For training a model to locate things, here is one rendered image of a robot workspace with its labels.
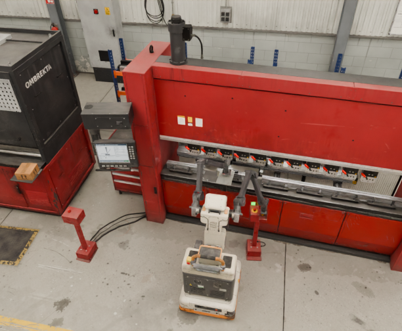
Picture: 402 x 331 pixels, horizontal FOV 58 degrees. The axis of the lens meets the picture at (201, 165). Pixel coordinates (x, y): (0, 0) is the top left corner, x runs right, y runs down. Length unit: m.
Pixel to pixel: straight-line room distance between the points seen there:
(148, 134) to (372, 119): 2.36
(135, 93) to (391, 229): 3.30
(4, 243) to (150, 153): 2.44
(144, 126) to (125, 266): 1.83
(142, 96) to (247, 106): 1.11
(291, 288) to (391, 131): 2.12
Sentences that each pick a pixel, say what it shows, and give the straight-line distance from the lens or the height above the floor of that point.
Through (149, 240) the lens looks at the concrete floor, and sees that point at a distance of 5.03.
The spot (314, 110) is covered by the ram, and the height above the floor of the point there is 2.00.
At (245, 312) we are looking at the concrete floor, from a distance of 4.44.
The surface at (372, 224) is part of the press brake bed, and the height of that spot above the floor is 0.64.
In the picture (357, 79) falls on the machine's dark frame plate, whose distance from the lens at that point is 3.85.
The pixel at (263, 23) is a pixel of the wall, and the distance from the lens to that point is 7.87.
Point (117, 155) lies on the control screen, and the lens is 4.14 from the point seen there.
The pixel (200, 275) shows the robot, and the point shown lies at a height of 0.68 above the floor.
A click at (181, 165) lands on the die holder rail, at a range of 4.58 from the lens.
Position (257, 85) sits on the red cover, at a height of 2.21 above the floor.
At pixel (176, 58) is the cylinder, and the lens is 3.88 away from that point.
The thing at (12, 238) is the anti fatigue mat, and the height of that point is 0.01.
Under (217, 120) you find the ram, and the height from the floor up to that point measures 1.72.
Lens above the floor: 3.91
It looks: 40 degrees down
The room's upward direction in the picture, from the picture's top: 1 degrees counter-clockwise
